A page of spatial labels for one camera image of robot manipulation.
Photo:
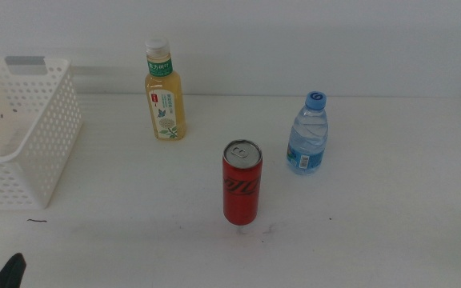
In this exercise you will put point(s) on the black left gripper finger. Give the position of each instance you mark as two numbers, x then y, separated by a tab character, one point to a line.
9	274

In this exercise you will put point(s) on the yellow tea bottle green label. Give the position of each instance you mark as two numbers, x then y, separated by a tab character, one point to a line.
165	100

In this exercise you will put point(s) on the red slim soda can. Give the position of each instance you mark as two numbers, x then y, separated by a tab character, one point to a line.
241	188

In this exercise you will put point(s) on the small water bottle blue cap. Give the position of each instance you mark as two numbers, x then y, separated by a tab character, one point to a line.
308	140

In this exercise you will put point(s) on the small black thread piece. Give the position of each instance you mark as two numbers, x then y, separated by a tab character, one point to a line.
36	220

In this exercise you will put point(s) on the white perforated plastic basket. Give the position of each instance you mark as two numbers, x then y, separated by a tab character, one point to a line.
54	120

